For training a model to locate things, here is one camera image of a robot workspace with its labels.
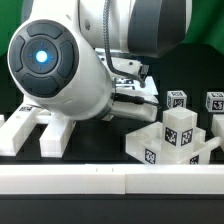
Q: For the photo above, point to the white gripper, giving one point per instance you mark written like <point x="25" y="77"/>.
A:
<point x="131" y="103"/>

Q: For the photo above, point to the white chair seat part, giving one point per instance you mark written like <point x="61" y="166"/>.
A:
<point x="157" y="144"/>

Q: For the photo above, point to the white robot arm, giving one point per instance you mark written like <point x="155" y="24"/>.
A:
<point x="52" y="56"/>

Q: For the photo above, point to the white sheet with four tags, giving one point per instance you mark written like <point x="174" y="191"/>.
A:
<point x="134" y="85"/>

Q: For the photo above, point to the white tagged cube block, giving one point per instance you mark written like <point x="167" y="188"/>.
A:
<point x="176" y="98"/>
<point x="215" y="101"/>

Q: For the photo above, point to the white right tagged cube block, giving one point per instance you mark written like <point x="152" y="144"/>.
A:
<point x="215" y="101"/>

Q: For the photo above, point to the white part at right edge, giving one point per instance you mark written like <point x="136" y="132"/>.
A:
<point x="217" y="127"/>

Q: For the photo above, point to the white part at edge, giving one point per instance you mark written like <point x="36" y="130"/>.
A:
<point x="2" y="120"/>
<point x="217" y="127"/>

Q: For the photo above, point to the white part at left edge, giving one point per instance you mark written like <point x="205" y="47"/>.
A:
<point x="2" y="120"/>

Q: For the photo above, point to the white front rail fixture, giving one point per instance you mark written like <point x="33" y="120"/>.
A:
<point x="111" y="179"/>

